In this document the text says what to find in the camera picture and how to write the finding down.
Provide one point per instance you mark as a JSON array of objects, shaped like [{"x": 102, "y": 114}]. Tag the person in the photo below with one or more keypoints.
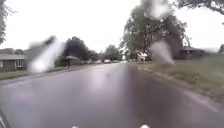
[{"x": 68, "y": 62}]

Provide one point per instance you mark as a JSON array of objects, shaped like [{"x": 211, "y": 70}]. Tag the small green tree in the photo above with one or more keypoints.
[{"x": 111, "y": 53}]

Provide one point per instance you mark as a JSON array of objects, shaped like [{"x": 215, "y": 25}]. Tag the grass verge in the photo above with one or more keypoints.
[
  {"x": 20, "y": 74},
  {"x": 196, "y": 75}
]

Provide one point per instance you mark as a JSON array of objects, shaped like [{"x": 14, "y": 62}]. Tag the dark low house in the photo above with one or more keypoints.
[{"x": 193, "y": 52}]

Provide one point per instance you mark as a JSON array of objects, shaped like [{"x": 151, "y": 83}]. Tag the large broad tree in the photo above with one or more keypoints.
[{"x": 146, "y": 33}]

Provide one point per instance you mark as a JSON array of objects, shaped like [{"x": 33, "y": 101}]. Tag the white car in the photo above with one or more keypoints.
[{"x": 107, "y": 61}]

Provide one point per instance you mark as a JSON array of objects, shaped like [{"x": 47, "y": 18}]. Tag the robot's own part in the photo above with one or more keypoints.
[{"x": 145, "y": 126}]

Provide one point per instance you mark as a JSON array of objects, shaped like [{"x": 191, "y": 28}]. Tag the low brick house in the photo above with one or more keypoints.
[{"x": 11, "y": 61}]

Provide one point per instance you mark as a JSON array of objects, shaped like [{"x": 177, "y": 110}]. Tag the dark round tree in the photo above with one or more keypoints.
[{"x": 77, "y": 48}]

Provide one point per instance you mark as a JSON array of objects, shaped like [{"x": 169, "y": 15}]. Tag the wet grey asphalt road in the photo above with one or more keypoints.
[{"x": 110, "y": 100}]

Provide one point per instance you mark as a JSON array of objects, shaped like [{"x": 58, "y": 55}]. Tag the overhanging tree branch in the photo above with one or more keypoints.
[{"x": 203, "y": 5}]

